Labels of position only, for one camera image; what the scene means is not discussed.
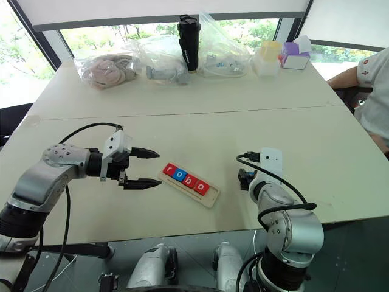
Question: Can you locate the clear plastic bag with parts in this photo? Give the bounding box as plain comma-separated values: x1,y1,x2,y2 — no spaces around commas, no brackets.
197,12,253,78

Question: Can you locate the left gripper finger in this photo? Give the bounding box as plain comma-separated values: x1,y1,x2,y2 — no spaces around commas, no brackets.
129,147,160,160
123,178,163,191

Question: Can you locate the red letter tile b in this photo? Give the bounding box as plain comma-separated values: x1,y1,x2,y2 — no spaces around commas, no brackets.
182,175,198,190

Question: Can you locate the purple and white box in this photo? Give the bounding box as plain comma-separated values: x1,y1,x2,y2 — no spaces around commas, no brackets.
279,34,312,71

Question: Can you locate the black office chair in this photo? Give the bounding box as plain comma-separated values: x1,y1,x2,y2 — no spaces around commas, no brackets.
0,103,35,147
332,86,373,115

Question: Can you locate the small black metal clamp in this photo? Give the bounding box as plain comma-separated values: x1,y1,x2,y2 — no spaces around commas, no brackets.
98,273,120,292

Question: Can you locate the translucent plastic container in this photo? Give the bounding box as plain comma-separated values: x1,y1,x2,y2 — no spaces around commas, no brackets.
252,47,282,78

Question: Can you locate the yellow plastic cup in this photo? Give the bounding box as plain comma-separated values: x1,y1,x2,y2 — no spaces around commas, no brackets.
261,40,283,63

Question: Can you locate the narrow white roller blind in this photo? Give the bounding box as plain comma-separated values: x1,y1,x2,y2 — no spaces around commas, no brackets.
296,0,389,51

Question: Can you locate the black table support bar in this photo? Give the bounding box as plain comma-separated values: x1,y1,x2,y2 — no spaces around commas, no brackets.
30,242,114,260

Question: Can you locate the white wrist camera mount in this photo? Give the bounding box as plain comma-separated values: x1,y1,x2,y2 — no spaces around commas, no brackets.
100,130,133,183
259,147,284,185

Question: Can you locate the plastic bag with grey object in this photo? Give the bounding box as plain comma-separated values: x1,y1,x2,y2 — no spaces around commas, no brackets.
127,36,191,86

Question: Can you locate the silver right robot leg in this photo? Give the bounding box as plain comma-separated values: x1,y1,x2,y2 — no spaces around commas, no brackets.
212,242,247,292

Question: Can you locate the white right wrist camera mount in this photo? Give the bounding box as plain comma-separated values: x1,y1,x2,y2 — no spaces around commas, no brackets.
259,147,284,185

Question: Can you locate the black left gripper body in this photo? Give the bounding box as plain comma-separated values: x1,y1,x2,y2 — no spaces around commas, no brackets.
106,151,132,187

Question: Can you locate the person's white shirt torso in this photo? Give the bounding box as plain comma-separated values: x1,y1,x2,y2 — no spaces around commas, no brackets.
353,45,389,144

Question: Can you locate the wide white roller blind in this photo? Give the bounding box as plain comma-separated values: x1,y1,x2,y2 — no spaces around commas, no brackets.
7,0,314,32

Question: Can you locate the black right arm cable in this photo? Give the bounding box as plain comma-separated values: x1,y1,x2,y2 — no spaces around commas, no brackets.
235,150,318,231

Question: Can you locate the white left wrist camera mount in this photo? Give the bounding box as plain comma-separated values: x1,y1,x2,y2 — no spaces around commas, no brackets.
100,130,133,183

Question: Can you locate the red letter tile o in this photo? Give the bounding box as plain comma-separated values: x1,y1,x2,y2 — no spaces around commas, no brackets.
193,179,211,196

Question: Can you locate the wooden letter tray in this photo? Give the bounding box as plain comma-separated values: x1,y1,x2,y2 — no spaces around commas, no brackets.
156,161,221,210

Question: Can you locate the black travel tumbler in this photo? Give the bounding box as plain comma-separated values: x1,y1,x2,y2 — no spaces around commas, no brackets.
176,13,202,74

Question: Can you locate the plastic bag with pink cloth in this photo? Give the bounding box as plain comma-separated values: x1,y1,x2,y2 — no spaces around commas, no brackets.
73,54,141,91

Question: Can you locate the silver left robot leg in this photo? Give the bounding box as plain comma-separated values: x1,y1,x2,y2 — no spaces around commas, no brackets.
125,243,179,290

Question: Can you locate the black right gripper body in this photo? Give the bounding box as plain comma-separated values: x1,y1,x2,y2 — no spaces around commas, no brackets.
237,167,259,192

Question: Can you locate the dark window frame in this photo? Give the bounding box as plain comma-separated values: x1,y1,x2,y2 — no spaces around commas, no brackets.
5,0,389,72

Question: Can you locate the silver robot leg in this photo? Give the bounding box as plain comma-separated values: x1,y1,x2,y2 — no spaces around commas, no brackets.
212,242,247,292
125,243,179,290

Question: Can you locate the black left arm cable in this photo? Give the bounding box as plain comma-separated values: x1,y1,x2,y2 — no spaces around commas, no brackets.
18,122,125,292

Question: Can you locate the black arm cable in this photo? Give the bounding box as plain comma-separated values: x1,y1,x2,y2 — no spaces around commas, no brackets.
235,150,318,231
18,122,125,292

